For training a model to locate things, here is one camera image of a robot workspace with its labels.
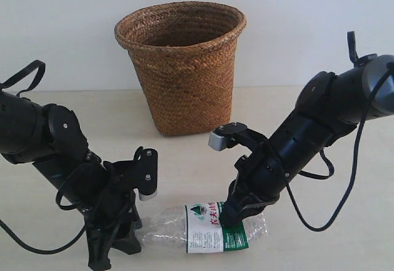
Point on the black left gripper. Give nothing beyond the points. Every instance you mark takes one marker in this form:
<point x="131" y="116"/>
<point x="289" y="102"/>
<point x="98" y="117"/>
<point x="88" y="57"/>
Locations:
<point x="106" y="192"/>

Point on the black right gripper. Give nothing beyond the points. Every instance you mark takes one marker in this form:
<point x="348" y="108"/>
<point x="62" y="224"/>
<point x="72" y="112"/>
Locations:
<point x="258" y="184"/>

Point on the clear plastic bottle green label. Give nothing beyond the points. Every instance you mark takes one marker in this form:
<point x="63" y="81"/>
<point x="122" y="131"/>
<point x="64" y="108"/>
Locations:
<point x="195" y="229"/>

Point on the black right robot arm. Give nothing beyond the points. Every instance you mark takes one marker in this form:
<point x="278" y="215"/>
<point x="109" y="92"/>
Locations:
<point x="329" y="107"/>

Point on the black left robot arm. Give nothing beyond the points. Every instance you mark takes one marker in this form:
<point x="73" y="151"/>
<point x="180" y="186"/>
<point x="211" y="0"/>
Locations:
<point x="50" y="138"/>

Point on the brown woven wicker basket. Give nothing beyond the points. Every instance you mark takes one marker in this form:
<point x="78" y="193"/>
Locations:
<point x="183" y="54"/>

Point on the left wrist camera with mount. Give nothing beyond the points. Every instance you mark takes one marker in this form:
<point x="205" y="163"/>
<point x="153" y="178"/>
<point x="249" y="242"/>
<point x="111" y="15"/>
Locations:
<point x="144" y="172"/>

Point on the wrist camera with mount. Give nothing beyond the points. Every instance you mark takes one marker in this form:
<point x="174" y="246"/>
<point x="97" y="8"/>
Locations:
<point x="144" y="172"/>
<point x="235" y="133"/>

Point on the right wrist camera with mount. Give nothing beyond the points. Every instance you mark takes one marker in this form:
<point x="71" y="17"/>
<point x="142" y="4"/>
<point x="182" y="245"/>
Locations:
<point x="235" y="133"/>

